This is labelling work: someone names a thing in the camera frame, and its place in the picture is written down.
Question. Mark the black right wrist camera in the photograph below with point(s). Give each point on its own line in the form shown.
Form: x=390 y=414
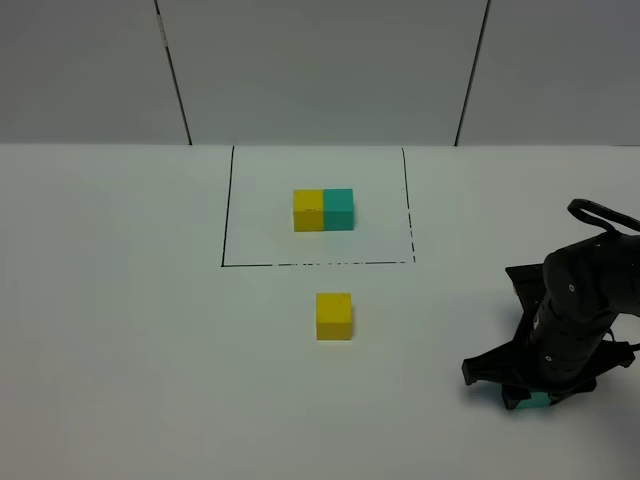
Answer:
x=528 y=284

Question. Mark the template teal cube block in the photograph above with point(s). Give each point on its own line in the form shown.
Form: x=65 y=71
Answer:
x=339 y=209

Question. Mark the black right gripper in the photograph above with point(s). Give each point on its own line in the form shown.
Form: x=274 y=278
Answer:
x=561 y=350

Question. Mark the template yellow cube block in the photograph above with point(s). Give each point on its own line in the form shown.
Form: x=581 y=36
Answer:
x=308 y=210

